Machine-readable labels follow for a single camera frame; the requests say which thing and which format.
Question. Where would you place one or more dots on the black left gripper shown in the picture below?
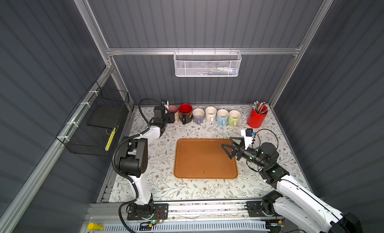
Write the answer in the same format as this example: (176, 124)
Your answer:
(170, 118)

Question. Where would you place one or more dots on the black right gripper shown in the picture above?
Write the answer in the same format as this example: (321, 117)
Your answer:
(241, 146)

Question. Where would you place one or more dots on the pink patterned mug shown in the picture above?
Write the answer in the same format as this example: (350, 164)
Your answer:
(173, 111)

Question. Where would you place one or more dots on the black patterned mug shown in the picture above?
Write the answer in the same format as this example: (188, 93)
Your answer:
(185, 112)

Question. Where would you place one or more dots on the purple mug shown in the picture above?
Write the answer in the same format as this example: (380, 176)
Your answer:
(198, 116)

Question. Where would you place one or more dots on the light green mug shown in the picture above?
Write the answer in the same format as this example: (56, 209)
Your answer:
(234, 118)

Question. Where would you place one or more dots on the light blue mug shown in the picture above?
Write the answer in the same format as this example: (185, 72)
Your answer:
(222, 117)

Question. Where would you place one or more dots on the white mug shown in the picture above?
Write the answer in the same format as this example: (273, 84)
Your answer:
(210, 114)

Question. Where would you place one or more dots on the orange plastic tray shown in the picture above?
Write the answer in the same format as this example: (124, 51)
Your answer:
(204, 159)

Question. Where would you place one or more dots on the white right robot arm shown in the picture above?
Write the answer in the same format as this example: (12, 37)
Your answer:
(289, 198)

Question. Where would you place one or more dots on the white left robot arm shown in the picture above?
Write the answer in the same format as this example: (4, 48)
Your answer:
(130, 159)

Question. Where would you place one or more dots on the red pen holder cup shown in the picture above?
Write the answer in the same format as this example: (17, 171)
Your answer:
(256, 119)

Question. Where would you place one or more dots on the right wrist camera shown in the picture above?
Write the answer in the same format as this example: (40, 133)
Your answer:
(249, 137)

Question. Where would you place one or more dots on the white wire mesh basket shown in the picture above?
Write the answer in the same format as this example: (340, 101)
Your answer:
(207, 63)

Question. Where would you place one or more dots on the black wire wall basket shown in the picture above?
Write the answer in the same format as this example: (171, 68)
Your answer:
(87, 130)

